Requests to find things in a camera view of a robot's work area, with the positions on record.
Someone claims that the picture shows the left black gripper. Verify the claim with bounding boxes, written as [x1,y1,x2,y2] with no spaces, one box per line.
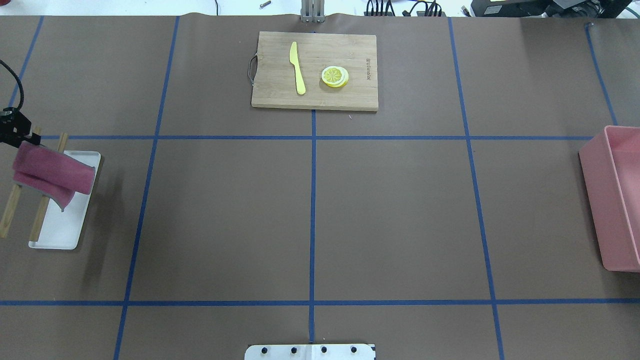
[0,108,32,148]

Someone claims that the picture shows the pink and grey cloth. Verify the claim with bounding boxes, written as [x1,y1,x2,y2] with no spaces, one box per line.
[13,141,96,211]

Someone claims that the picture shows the outer wooden rack bar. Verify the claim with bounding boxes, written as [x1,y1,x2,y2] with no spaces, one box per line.
[0,126,42,239]

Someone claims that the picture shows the wooden rack bar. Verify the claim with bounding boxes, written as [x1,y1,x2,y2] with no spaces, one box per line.
[29,132,69,242]
[0,126,42,239]

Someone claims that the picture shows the inner wooden rack bar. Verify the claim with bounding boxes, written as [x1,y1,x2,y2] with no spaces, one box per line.
[29,132,69,242]

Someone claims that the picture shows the white rectangular tray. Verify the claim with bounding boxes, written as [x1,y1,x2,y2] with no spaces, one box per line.
[28,151,102,250]

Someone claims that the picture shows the bamboo cutting board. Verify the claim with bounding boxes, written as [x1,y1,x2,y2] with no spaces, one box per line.
[251,30,379,112]

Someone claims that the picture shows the yellow plastic knife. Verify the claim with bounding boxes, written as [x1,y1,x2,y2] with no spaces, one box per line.
[288,41,307,96]

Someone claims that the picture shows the yellow lemon slice toy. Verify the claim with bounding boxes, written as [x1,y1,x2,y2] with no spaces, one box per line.
[321,65,350,88]

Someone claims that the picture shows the pink plastic bin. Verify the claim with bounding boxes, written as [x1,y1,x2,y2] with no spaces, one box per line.
[579,125,640,272]

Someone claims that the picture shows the aluminium frame post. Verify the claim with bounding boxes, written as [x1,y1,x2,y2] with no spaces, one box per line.
[300,0,326,23]

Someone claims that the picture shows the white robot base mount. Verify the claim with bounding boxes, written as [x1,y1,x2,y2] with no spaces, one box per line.
[244,343,377,360]

